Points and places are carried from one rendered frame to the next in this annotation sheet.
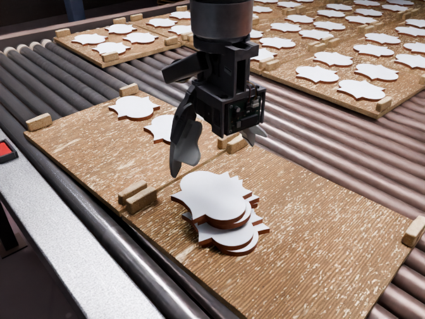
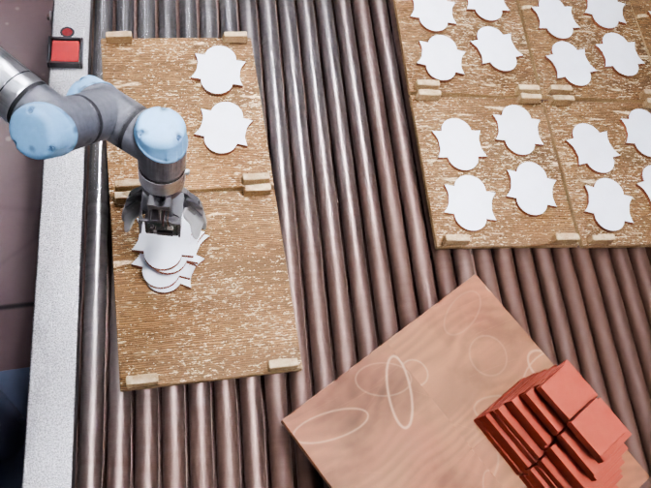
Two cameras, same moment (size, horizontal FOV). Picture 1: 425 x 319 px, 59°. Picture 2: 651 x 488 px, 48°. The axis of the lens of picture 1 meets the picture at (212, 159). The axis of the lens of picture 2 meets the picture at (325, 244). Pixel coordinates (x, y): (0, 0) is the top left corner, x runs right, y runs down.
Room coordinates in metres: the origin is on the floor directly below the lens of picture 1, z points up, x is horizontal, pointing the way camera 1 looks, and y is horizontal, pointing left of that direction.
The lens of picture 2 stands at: (0.02, -0.43, 2.33)
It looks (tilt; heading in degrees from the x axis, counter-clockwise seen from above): 63 degrees down; 15
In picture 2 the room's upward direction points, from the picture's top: 24 degrees clockwise
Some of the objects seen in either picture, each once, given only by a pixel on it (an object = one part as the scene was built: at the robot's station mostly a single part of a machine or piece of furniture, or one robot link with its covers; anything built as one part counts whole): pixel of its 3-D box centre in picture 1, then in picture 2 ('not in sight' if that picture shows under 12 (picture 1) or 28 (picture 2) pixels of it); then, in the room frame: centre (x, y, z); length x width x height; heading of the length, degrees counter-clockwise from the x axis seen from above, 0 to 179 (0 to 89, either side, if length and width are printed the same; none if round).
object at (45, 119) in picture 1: (39, 122); (118, 37); (0.81, 0.43, 0.95); 0.06 x 0.02 x 0.03; 136
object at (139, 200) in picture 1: (141, 199); (129, 197); (0.52, 0.13, 0.95); 0.06 x 0.02 x 0.03; 136
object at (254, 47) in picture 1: (224, 81); (162, 199); (0.46, -0.02, 1.20); 0.09 x 0.08 x 0.12; 35
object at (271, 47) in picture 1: (252, 43); (463, 28); (1.46, -0.15, 0.94); 0.41 x 0.35 x 0.04; 41
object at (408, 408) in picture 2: not in sight; (470, 449); (0.51, -0.71, 1.03); 0.50 x 0.50 x 0.02; 75
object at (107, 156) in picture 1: (131, 138); (185, 111); (0.77, 0.20, 0.93); 0.41 x 0.35 x 0.02; 46
